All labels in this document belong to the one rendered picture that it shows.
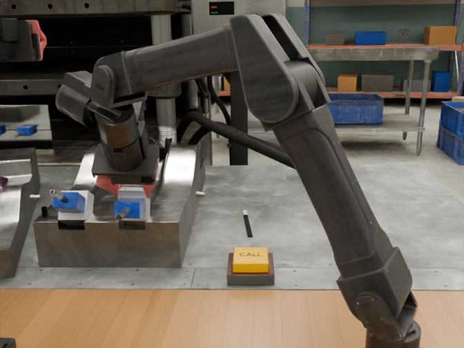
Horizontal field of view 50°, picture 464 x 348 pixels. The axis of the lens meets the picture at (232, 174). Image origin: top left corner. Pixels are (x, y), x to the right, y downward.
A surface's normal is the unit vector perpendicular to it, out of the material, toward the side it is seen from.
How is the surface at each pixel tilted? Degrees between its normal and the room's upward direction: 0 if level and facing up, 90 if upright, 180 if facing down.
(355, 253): 76
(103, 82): 90
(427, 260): 0
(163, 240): 90
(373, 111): 91
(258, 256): 0
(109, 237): 90
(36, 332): 0
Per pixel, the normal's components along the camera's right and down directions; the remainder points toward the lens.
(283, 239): -0.02, -0.95
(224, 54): -0.67, 0.33
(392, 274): 0.74, -0.33
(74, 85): -0.51, 0.27
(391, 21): -0.17, 0.31
